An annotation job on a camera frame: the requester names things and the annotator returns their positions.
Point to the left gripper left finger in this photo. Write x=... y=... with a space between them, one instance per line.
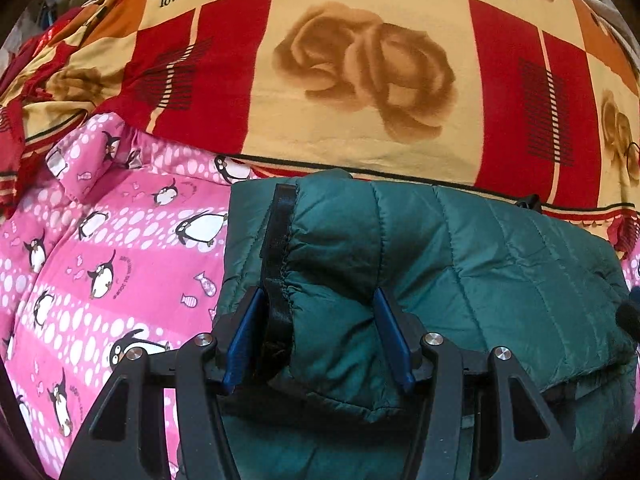
x=159 y=413

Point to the red rose pattern blanket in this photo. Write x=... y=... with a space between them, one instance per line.
x=503 y=97

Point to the green quilted puffer jacket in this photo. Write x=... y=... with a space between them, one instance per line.
x=321 y=401

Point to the pink penguin bedsheet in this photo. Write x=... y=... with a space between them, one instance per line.
x=118 y=244

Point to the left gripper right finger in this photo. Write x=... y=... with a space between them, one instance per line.
x=480 y=404

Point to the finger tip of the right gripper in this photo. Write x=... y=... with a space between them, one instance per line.
x=628 y=315

